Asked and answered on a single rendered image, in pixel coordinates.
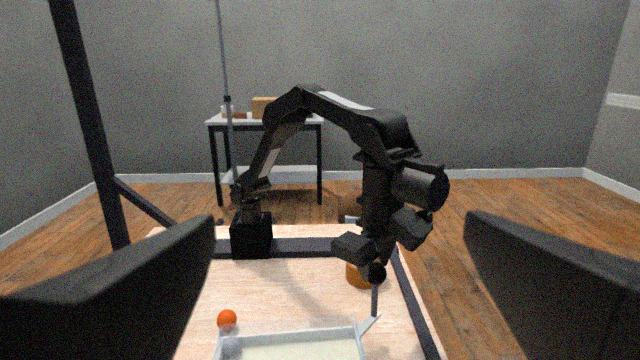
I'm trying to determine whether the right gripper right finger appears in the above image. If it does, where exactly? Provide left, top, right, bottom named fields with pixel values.
left=462, top=210, right=640, bottom=360

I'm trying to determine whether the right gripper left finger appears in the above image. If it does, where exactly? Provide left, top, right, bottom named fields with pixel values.
left=0, top=214, right=217, bottom=360

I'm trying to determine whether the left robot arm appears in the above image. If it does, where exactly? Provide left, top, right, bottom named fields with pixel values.
left=229, top=83, right=450, bottom=252

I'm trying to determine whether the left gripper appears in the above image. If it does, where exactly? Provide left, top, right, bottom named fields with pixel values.
left=331, top=192, right=400, bottom=282

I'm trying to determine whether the brown tape roll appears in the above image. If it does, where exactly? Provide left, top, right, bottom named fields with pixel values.
left=345, top=257, right=380, bottom=289

